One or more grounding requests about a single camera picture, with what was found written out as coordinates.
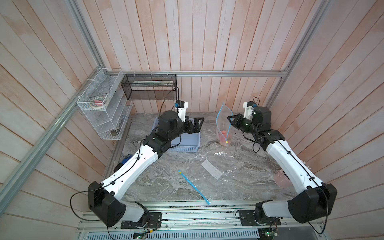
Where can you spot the clear zip-top bag blue zipper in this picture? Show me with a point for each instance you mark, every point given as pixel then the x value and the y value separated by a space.
pixel 221 121

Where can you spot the black mesh wall basket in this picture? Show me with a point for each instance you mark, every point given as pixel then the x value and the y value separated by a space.
pixel 150 87

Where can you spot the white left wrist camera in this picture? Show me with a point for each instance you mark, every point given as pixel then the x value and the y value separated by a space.
pixel 181 108

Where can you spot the clear zip-top bag with label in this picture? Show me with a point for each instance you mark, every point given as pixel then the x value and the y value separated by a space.
pixel 233 175

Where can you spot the blue object beside table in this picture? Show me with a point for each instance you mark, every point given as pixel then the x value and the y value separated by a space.
pixel 123 162

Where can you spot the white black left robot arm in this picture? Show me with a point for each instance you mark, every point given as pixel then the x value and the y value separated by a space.
pixel 105 198

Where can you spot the tape roll on shelf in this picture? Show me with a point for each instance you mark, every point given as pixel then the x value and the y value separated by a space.
pixel 99 102

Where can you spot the white wire mesh shelf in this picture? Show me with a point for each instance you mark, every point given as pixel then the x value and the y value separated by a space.
pixel 109 123

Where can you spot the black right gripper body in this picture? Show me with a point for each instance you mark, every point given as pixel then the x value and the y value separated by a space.
pixel 245 125

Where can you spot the large pink peach front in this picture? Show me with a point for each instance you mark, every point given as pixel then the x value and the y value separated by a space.
pixel 224 137

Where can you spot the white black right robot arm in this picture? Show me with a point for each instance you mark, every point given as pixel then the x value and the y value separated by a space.
pixel 314 199

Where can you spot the pink pencil holder tin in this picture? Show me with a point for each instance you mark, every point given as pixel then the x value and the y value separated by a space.
pixel 281 180

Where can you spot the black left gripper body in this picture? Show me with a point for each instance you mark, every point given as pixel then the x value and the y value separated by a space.
pixel 188 129

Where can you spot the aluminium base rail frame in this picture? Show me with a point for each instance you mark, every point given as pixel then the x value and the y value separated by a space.
pixel 196 220

